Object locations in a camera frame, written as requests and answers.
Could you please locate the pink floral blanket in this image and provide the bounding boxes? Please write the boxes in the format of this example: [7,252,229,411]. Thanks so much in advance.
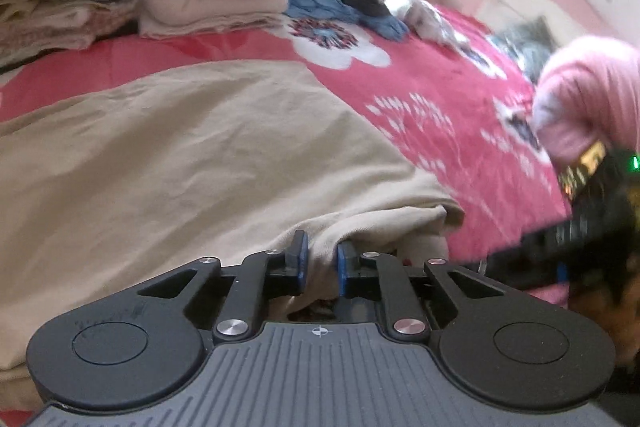
[0,2,576,408]

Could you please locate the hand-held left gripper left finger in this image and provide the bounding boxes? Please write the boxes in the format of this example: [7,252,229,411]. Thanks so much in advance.
[137,229,308,343]

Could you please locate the person's right hand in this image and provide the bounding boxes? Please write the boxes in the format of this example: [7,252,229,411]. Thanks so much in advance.
[569,227,640,363]

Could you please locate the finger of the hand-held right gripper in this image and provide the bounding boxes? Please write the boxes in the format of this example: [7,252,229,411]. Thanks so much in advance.
[486,217,576,305]

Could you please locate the beige pants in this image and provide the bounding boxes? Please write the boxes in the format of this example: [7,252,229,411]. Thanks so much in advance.
[0,61,466,408]

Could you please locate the floral pillow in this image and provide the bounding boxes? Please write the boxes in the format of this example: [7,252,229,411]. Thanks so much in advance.
[487,14,556,82]

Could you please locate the crumpled blue garment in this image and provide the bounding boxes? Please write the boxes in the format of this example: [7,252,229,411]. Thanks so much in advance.
[285,0,408,42]

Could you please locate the crumpled grey white garment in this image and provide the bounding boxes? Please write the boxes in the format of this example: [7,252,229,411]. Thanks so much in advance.
[362,0,481,45]

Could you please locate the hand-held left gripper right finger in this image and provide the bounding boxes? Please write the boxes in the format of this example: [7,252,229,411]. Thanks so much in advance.
[336,241,506,340]

